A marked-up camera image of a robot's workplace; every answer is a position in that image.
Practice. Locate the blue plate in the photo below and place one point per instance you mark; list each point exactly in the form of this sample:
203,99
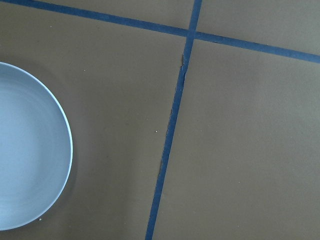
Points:
36,148

